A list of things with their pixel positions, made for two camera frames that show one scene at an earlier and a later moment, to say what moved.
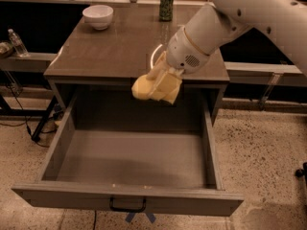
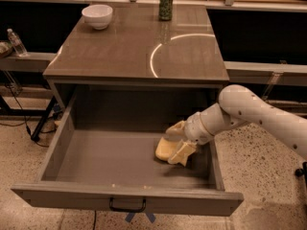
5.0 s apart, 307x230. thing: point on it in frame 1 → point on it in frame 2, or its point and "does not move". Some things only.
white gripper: (184, 54) → (196, 128)
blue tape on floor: (151, 216) does not move
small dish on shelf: (5, 49) does not move
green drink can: (166, 4) does not move
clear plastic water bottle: (17, 44) does not move
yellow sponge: (143, 87) → (166, 149)
